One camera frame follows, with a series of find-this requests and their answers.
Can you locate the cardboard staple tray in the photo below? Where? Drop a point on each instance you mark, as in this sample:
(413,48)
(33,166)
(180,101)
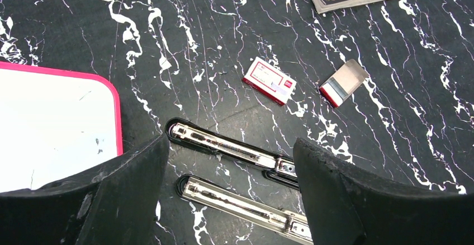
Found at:
(342,84)

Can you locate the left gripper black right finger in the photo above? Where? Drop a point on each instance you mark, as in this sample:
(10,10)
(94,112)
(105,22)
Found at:
(346,204)

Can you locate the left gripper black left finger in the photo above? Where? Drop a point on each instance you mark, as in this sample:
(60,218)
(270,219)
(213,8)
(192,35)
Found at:
(111,203)

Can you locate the small red staple box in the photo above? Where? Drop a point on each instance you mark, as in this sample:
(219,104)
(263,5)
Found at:
(269,81)

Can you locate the pink-framed whiteboard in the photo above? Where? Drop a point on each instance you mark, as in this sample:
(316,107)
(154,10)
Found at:
(54,124)

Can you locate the white stapler black handle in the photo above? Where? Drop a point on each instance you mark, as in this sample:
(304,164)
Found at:
(286,223)

